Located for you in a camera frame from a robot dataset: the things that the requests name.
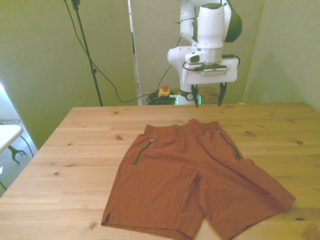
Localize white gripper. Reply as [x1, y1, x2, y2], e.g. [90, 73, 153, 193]
[181, 57, 238, 109]

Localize rust orange shorts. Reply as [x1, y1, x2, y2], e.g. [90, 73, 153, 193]
[100, 118, 297, 240]

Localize yellow emergency stop button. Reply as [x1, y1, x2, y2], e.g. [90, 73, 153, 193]
[157, 84, 174, 99]

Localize white chair seat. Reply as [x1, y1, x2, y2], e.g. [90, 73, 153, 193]
[0, 124, 25, 155]

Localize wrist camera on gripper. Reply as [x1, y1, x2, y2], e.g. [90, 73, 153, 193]
[193, 63, 228, 76]

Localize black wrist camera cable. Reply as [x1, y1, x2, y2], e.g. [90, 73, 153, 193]
[182, 53, 241, 73]

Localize black coiled cable bundle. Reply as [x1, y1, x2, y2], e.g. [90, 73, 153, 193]
[145, 91, 179, 106]

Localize white metal rail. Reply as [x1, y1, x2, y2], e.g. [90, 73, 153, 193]
[127, 0, 143, 106]

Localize black stand cable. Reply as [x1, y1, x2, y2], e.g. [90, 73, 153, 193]
[62, 0, 151, 103]

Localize black camera stand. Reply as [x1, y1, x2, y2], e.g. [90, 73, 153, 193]
[71, 0, 104, 107]

